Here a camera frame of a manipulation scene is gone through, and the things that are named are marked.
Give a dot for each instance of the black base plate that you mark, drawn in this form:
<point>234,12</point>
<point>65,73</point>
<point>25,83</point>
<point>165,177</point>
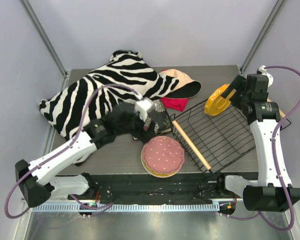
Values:
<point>146,189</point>

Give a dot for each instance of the pink cloth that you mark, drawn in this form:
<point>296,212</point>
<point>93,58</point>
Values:
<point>178,104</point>

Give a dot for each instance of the yellow cream round plate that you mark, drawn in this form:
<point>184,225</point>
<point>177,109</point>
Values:
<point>162,164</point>

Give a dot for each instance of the purple dotted plate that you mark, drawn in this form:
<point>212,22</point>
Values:
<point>163,143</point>

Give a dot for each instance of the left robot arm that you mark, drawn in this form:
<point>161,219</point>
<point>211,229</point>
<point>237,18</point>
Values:
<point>38,180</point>

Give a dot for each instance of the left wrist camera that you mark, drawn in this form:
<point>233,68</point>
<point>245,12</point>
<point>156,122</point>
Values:
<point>143,107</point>

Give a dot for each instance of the yellow dotted plate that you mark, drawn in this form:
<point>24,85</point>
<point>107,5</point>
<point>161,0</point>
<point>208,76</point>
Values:
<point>216,104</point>

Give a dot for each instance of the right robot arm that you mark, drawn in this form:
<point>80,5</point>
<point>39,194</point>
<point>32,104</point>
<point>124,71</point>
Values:
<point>273,191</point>

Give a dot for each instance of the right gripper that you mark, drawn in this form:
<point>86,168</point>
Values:
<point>236,88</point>

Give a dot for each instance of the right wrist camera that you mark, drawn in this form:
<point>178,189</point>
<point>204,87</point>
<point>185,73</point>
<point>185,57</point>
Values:
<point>262,70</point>

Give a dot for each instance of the orange dotted plate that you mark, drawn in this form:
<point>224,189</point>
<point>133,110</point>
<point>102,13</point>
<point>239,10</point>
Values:
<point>161,175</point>

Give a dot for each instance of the black wire dish rack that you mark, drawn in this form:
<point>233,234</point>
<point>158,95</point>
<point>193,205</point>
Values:
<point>225,141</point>

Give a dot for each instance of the left wooden rack handle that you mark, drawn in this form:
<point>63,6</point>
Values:
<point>192,146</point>

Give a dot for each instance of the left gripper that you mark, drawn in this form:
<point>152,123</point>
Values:
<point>142,125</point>

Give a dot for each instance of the beige bucket hat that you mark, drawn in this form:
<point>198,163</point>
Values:
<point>186,87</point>

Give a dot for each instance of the white slotted cable duct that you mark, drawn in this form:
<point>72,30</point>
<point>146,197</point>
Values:
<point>124,208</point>

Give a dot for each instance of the zebra print blanket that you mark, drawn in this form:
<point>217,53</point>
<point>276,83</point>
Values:
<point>122,79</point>

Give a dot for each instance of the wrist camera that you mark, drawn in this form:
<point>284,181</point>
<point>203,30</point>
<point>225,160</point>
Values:
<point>143,107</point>
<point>262,70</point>

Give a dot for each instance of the black square plate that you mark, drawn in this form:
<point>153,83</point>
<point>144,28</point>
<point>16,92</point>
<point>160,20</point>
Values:
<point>160,117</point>

